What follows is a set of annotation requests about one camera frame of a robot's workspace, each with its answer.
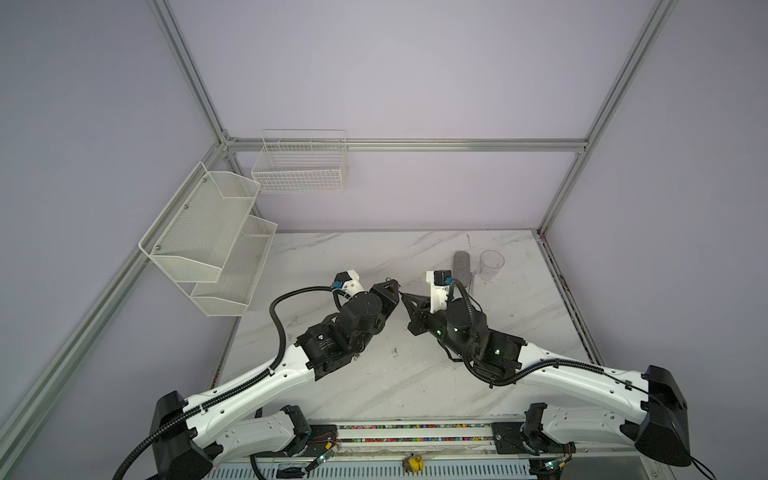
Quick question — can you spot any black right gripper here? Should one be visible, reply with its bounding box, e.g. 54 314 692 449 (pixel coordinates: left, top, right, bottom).
398 292 469 360

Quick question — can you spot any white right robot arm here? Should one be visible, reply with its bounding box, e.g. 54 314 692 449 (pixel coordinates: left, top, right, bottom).
401 278 715 479

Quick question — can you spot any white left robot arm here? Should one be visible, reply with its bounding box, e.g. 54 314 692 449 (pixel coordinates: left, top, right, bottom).
113 272 400 479

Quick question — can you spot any grey fabric oblong case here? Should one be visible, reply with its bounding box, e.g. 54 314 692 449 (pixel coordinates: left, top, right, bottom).
452 251 472 289

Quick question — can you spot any clear plastic cup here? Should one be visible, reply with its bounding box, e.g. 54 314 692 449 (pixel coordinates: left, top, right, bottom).
478 250 506 282

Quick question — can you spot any white mesh two-tier shelf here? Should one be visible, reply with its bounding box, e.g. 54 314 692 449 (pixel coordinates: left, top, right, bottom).
138 163 277 317

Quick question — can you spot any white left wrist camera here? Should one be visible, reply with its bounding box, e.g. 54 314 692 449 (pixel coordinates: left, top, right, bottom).
331 270 365 298

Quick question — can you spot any yellow connector on rail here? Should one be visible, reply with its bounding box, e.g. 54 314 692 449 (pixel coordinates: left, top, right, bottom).
402 455 425 474

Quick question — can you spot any white wire basket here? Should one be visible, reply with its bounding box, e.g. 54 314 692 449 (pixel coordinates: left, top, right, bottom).
251 129 348 194

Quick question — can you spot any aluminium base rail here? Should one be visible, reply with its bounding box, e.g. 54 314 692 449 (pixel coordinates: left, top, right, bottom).
208 420 672 479

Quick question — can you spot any aluminium frame back beam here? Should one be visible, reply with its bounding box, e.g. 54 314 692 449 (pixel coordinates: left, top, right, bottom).
227 138 588 153

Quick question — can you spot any aluminium frame post left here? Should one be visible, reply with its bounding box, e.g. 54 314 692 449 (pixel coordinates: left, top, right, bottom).
147 0 228 144

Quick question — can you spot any aluminium frame post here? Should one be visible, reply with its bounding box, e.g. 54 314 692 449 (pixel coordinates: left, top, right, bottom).
147 0 228 144
537 0 678 237

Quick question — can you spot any aluminium frame post right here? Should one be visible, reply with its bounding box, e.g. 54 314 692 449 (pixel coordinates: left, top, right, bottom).
537 0 678 237

